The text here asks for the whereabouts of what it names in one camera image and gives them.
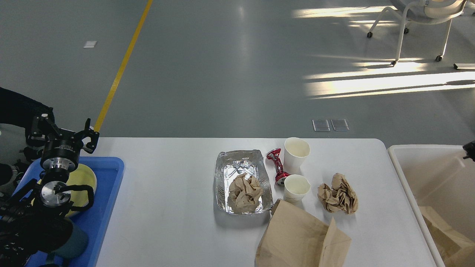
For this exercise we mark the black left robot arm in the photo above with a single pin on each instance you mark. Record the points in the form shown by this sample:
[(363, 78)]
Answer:
[(34, 218)]

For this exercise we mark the crushed red can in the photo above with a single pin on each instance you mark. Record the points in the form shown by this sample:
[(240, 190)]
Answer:
[(281, 174)]

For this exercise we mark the large brown paper bag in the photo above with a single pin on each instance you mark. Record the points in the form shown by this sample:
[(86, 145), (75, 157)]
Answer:
[(295, 238)]

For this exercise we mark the blue plastic tray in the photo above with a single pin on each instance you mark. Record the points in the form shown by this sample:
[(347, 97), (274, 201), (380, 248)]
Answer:
[(94, 221)]

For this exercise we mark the aluminium foil tray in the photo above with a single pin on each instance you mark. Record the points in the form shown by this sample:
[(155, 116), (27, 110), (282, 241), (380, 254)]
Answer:
[(234, 163)]

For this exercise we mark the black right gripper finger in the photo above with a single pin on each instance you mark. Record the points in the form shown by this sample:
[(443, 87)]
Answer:
[(469, 149)]

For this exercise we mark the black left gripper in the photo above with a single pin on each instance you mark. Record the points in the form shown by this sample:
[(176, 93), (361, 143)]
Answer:
[(60, 153)]

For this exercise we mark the brown paper ball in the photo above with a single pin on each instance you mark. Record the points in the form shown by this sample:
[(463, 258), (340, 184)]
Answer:
[(340, 196)]

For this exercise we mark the white plastic bin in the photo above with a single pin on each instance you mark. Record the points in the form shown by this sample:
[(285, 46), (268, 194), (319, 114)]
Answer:
[(437, 176)]

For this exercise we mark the yellow plate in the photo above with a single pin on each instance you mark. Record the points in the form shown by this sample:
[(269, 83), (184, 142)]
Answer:
[(83, 175)]

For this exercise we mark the dark green mug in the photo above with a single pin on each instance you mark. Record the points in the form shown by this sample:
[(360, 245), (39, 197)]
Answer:
[(74, 246)]

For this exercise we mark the white paper cup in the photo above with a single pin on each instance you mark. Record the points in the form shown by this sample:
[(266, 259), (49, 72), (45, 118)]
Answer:
[(295, 188), (296, 150)]

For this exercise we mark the white paper cup front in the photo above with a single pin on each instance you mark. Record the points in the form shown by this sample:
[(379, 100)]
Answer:
[(295, 188)]

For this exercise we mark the small grey floor plate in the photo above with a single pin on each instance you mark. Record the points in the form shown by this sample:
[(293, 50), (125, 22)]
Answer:
[(321, 125)]

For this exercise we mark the crumpled brown paper in tray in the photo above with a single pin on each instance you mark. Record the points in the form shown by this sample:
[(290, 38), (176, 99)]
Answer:
[(245, 191)]

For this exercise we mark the white rolling chair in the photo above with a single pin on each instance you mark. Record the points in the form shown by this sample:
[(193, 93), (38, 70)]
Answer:
[(424, 12)]

